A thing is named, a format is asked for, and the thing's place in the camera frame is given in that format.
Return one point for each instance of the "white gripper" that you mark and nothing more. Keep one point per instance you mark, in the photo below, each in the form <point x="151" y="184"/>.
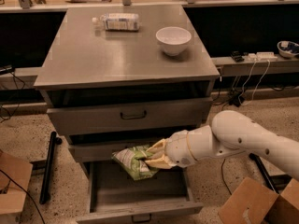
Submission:
<point x="177" y="149"/>

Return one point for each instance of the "green jalapeno chip bag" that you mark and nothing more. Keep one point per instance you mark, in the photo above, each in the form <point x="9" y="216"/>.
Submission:
<point x="132" y="160"/>

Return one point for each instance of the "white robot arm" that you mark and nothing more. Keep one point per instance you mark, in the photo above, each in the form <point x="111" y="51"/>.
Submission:
<point x="229" y="134"/>

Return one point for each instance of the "grey open bottom drawer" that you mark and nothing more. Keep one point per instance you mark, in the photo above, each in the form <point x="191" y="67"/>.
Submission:
<point x="115" y="198"/>

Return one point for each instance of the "grey top drawer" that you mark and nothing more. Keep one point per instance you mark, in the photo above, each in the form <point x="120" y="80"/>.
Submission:
<point x="127" y="117"/>

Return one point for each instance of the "grey drawer cabinet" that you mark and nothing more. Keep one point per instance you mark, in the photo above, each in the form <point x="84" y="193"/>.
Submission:
<point x="89" y="66"/>

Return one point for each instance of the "black power adapter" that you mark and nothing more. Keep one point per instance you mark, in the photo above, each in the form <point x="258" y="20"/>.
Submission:
<point x="237" y="100"/>

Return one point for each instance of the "cardboard box right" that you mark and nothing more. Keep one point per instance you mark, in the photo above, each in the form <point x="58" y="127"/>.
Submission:
<point x="254" y="203"/>

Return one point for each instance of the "cardboard box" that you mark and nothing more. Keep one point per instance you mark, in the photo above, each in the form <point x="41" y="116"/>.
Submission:
<point x="254" y="203"/>
<point x="15" y="175"/>

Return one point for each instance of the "black bar right floor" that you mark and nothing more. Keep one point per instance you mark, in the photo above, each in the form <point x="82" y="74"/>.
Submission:
<point x="269" y="181"/>

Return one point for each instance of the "black bar floor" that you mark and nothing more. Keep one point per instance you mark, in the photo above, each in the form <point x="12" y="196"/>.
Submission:
<point x="269" y="181"/>
<point x="45" y="190"/>

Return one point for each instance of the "white ceramic bowl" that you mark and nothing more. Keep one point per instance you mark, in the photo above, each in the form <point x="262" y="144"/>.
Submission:
<point x="173" y="40"/>

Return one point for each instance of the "black bar left floor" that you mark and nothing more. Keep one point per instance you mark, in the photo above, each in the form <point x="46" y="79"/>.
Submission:
<point x="45" y="190"/>

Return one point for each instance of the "black remote on ledge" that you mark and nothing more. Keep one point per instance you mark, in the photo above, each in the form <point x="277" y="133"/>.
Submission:
<point x="237" y="57"/>

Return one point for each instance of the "white power strip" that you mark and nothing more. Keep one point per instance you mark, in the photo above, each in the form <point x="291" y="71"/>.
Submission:
<point x="262" y="56"/>

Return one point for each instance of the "cardboard box left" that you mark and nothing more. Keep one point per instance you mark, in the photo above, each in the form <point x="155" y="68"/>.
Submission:
<point x="15" y="175"/>

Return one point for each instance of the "blue patterned bowl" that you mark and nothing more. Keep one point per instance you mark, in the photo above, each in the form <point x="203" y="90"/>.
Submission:
<point x="288" y="49"/>

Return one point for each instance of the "black device left ledge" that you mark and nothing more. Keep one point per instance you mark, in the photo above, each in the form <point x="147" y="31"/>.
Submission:
<point x="6" y="69"/>

